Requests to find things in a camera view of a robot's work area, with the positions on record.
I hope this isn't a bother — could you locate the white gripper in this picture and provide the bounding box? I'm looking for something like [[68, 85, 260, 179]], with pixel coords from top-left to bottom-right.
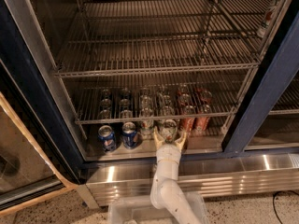
[[153, 128, 187, 163]]

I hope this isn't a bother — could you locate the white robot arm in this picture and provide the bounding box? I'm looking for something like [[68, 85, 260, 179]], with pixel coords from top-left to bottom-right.
[[150, 128, 202, 224]]

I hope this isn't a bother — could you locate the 7up can behind picked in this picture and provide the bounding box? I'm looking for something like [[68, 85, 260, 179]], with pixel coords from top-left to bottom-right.
[[158, 105, 175, 126]]

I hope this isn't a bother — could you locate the red cola can left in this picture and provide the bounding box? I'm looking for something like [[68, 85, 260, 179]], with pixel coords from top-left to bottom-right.
[[179, 105, 195, 133]]

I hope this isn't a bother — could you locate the red cola can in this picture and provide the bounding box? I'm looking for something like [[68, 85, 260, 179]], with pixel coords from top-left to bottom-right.
[[179, 105, 195, 133], [194, 105, 211, 132]]

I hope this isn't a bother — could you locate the red cola can right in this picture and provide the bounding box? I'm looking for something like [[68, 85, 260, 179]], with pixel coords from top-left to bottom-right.
[[194, 105, 211, 132]]

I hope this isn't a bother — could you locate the blue pepsi can right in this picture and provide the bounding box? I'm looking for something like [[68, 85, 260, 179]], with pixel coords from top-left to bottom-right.
[[122, 122, 138, 148]]

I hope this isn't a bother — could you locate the blue pepsi can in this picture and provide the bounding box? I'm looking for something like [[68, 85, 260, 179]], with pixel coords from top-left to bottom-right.
[[122, 122, 138, 148], [98, 125, 117, 152]]

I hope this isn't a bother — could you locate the blue pepsi can left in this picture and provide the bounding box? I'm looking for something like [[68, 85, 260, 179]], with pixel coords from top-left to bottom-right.
[[98, 125, 117, 152]]

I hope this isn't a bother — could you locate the steel fridge base grille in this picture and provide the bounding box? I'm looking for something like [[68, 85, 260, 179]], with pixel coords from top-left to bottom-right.
[[86, 153, 299, 206]]

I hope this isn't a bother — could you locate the glass fridge door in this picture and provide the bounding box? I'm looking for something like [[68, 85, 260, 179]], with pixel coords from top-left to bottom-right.
[[0, 65, 77, 217]]

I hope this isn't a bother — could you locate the bottle on upper shelf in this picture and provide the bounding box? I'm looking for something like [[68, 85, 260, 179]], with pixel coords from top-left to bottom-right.
[[257, 0, 280, 38]]

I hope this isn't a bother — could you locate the clear plastic bin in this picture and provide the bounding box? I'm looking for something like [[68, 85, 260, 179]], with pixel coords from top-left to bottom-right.
[[107, 192, 209, 224]]

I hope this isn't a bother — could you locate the middle wire shelf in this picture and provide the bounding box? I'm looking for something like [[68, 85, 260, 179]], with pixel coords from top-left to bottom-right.
[[74, 69, 248, 125]]

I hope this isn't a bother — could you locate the wire shelf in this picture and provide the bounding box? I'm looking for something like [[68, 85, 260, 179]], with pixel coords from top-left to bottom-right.
[[74, 69, 248, 125], [54, 0, 270, 77]]

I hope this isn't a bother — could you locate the blue fridge centre post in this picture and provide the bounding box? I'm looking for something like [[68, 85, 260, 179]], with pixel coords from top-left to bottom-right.
[[224, 14, 299, 156]]

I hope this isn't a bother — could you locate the upper wire shelf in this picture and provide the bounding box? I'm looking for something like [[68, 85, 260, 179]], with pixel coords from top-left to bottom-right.
[[54, 0, 270, 77]]

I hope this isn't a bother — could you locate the black cable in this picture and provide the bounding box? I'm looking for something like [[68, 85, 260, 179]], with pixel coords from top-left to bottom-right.
[[272, 189, 299, 224]]

